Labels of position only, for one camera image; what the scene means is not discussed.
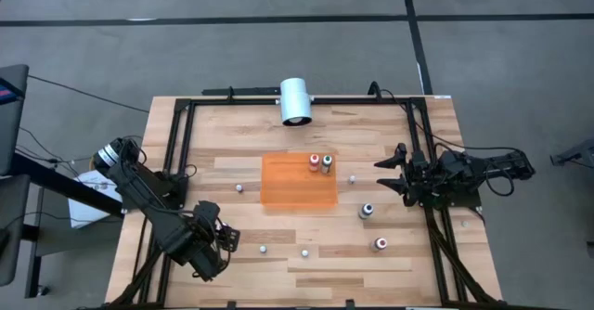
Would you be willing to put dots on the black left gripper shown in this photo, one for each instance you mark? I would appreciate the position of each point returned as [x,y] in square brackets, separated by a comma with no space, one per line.
[209,226]

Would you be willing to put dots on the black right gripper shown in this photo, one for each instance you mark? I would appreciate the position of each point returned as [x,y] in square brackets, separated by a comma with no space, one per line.
[424,180]

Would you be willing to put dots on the black cap food coloring bottle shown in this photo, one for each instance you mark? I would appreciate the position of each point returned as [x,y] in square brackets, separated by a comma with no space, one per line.
[366,210]

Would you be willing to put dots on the green cap food coloring bottle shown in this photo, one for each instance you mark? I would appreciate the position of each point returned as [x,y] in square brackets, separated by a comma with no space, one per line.
[326,164]

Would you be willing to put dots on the red cap food coloring bottle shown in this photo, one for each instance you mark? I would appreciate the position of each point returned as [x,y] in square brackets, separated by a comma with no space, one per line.
[380,243]

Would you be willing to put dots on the orange cap food coloring bottle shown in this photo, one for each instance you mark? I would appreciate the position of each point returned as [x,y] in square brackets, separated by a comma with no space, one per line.
[314,162]

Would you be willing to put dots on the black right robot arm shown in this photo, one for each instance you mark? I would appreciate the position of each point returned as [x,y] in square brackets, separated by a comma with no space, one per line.
[501,161]

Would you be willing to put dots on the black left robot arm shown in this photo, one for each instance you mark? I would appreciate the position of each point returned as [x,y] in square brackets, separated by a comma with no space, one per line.
[162,222]

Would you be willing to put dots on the translucent orange tray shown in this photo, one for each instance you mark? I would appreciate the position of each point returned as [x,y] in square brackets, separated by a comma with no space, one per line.
[287,184]

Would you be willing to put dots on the white box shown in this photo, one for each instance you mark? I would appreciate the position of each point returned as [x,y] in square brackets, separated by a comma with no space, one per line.
[88,208]

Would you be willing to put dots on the white cylindrical lamp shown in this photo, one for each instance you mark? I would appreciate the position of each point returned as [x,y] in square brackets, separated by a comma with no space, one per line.
[295,99]

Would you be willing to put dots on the black mounting bar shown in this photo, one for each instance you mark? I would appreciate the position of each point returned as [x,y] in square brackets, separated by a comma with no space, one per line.
[241,90]

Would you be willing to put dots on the black side desk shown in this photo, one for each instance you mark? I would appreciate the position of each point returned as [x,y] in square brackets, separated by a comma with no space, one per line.
[55,182]

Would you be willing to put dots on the black caster wheel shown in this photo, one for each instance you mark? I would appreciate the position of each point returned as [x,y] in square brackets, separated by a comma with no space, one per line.
[42,290]

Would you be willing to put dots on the dark grey chair base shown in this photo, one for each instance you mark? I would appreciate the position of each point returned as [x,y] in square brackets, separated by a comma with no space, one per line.
[577,154]

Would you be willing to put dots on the dark grey monitor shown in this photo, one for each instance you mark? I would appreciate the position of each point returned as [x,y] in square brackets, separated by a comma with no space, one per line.
[14,124]

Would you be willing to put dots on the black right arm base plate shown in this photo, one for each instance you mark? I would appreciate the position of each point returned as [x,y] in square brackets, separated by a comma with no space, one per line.
[468,201]

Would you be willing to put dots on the black aluminium table frame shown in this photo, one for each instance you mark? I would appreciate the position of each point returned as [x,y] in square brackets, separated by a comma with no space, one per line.
[241,101]

